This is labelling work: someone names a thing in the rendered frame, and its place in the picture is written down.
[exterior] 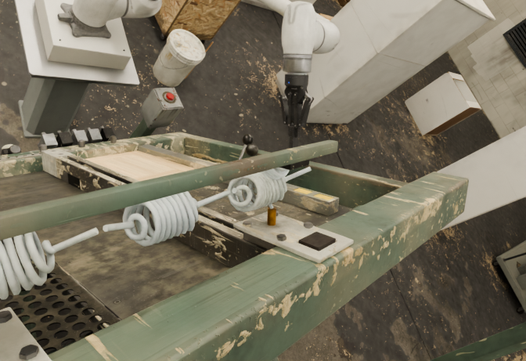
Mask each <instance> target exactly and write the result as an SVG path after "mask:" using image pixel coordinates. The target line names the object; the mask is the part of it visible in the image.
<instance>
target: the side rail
mask: <svg viewBox="0 0 526 361"><path fill-rule="evenodd" d="M185 139H186V155H188V156H191V157H196V158H199V159H202V160H206V161H210V162H213V163H216V162H218V163H225V162H230V161H236V160H238V159H239V157H240V154H241V151H242V149H243V146H240V145H236V144H232V143H226V142H222V141H218V140H214V139H208V138H204V137H200V136H197V135H191V136H186V137H185ZM265 153H271V152H267V151H264V150H258V153H257V154H256V156H257V155H262V154H265ZM308 167H310V168H311V171H309V172H307V173H304V174H303V175H299V176H298V177H296V178H293V179H291V180H288V181H287V182H286V183H288V184H291V185H295V186H299V187H302V188H305V189H308V190H314V191H316V192H320V193H324V194H327V195H330V196H333V197H339V205H342V206H345V207H348V208H352V209H353V208H356V207H358V206H359V205H364V204H367V203H369V202H370V201H373V200H375V199H377V198H379V197H382V196H383V195H385V194H387V193H390V192H392V191H394V190H396V189H398V188H400V187H402V186H405V185H407V184H408V183H407V182H401V181H397V180H393V179H387V178H383V177H380V176H375V175H369V174H366V173H361V172H358V171H352V170H347V169H344V168H338V167H334V166H330V165H327V164H320V163H316V162H313V161H309V165H306V166H304V167H300V168H295V169H293V170H289V172H288V173H287V175H286V176H285V177H287V176H288V175H292V174H293V173H295V172H298V171H300V170H303V169H305V168H308Z"/></svg>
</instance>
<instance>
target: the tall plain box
mask: <svg viewBox="0 0 526 361"><path fill-rule="evenodd" d="M489 20H493V21H494V20H495V17H494V16H493V15H492V13H491V12H490V10H489V9H488V7H487V6H486V4H485V3H484V2H483V0H351V1H350V2H349V3H348V4H347V5H346V6H345V7H344V8H343V9H342V10H341V11H340V12H339V13H338V14H337V15H336V16H335V17H334V18H333V19H332V20H331V21H330V22H331V23H334V24H335V25H336V26H337V28H338V30H339V32H340V41H339V43H338V44H337V46H336V47H335V48H334V50H332V51H331V52H328V53H324V54H314V53H312V70H311V72H310V73H307V74H308V87H307V90H308V94H309V95H310V96H311V97H313V98H314V100H313V102H312V104H311V107H310V110H309V113H308V119H307V122H306V123H323V124H343V123H349V122H350V121H352V120H353V119H355V118H356V117H357V116H358V115H360V114H361V113H363V112H364V111H365V110H367V109H369V108H370V107H371V106H372V105H373V104H375V103H376V102H378V101H379V100H381V99H382V98H384V97H385V96H386V95H387V94H389V93H390V92H392V91H393V90H394V89H396V88H397V87H398V86H399V85H401V84H402V83H404V82H405V81H407V80H408V79H410V78H411V77H412V76H413V75H414V74H416V73H418V72H419V71H420V70H422V69H423V68H425V66H427V65H429V64H430V63H432V62H433V61H435V60H436V59H437V58H438V57H439V56H441V55H443V54H444V53H445V52H447V51H448V50H450V49H451V48H452V47H453V46H455V45H456V44H458V43H459V42H461V41H462V40H463V39H464V38H466V37H467V36H468V35H470V34H472V33H473V32H474V31H476V30H477V29H478V28H479V27H481V26H482V25H484V24H485V23H487V22H488V21H489Z"/></svg>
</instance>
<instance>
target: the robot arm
mask: <svg viewBox="0 0 526 361"><path fill-rule="evenodd" d="M258 1H259V2H261V3H263V4H264V5H266V6H268V7H269V8H270V9H273V10H274V11H276V12H277V13H279V14H280V15H282V16H283V24H282V47H283V54H286V55H283V72H286V74H285V83H284V85H285V86H286V88H285V90H284V93H283V94H282V95H279V100H280V102H281V108H282V114H283V123H284V124H285V125H288V127H289V128H288V136H289V137H290V141H289V148H294V147H298V137H300V130H301V127H302V126H305V125H306V122H307V119H308V113H309V110H310V107H311V104H312V102H313V100H314V98H313V97H311V96H310V95H309V94H308V90H307V87H308V74H307V73H310V72H311V70H312V53H314V54H324V53H328V52H331V51H332V50H334V48H335V47H336V46H337V44H338V43H339V41H340V32H339V30H338V28H337V26H336V25H335V24H334V23H331V22H330V21H329V20H328V19H326V18H325V17H323V16H320V15H319V14H318V13H316V12H315V10H314V8H313V5H312V4H311V3H309V2H300V1H297V2H291V1H289V0H258ZM161 6H162V0H74V4H73V5H71V4H67V3H61V5H60V8H61V9H62V10H63V11H64V13H59V14H58V15H57V16H58V17H57V18H58V20H60V21H63V22H67V23H69V25H70V28H71V30H72V35H73V36H74V37H75V38H79V37H99V38H110V37H111V33H110V32H109V31H108V29H107V27H106V22H107V21H110V20H114V19H117V18H119V17H124V18H146V17H150V16H153V15H155V14H156V13H157V12H158V11H159V10H160V8H161ZM303 104H304V105H303ZM302 107H303V108H302Z"/></svg>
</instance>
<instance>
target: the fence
mask: <svg viewBox="0 0 526 361"><path fill-rule="evenodd" d="M138 151H140V152H143V153H147V154H150V155H153V156H156V157H160V158H163V159H166V160H169V161H173V162H176V163H179V164H183V165H186V166H189V167H191V168H195V169H197V168H203V167H207V166H211V165H215V164H216V163H213V162H210V161H206V160H202V159H199V158H196V157H191V156H188V155H185V154H182V153H177V152H174V151H171V150H166V149H163V148H160V147H157V146H152V145H149V144H146V145H141V146H138ZM286 188H287V191H286V192H285V193H284V197H283V199H282V200H281V201H283V202H286V203H288V204H292V205H295V206H298V207H301V208H305V209H308V210H310V211H314V212H317V213H319V214H323V215H327V216H329V215H331V214H334V213H336V212H338V207H339V197H333V196H330V195H327V194H324V193H320V192H316V191H314V190H308V189H305V188H302V187H299V186H295V185H291V184H288V183H286ZM298 188H300V189H303V190H308V191H311V192H312V193H308V194H305V193H301V192H297V191H295V190H296V189H298ZM317 194H322V195H325V196H328V197H333V199H331V200H325V199H322V198H319V197H314V196H315V195H317Z"/></svg>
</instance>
